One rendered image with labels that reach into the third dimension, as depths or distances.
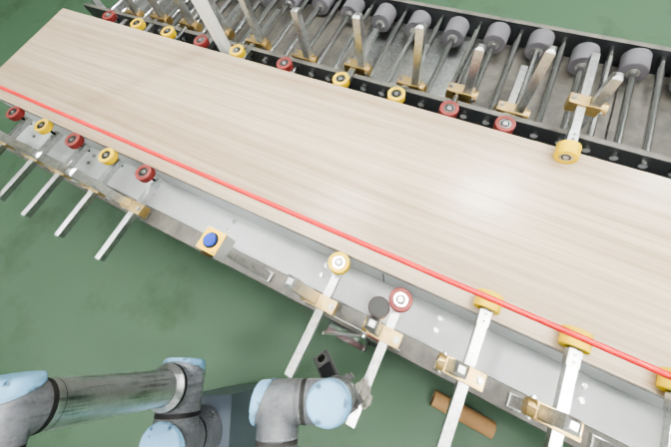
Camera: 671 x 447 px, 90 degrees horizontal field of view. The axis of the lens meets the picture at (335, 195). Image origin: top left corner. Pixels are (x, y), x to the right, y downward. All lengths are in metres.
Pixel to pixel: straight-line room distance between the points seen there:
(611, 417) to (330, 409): 1.11
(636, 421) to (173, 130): 2.15
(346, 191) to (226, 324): 1.32
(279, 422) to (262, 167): 0.98
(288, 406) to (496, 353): 0.92
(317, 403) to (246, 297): 1.55
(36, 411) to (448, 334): 1.25
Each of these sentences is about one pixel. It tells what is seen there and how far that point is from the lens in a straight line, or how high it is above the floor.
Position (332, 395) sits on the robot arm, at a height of 1.30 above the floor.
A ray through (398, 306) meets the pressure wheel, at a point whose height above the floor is 0.91.
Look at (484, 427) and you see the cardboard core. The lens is 2.10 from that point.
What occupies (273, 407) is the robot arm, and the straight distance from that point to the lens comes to 0.86.
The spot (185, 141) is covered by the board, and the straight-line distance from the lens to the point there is 1.75.
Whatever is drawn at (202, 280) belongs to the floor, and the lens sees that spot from 2.47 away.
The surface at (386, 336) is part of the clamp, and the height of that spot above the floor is 0.87.
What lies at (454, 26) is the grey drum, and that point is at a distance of 1.99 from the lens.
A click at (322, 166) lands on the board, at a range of 1.42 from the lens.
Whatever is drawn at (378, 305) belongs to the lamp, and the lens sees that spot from 0.99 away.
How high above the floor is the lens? 2.11
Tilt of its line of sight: 64 degrees down
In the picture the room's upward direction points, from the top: 19 degrees counter-clockwise
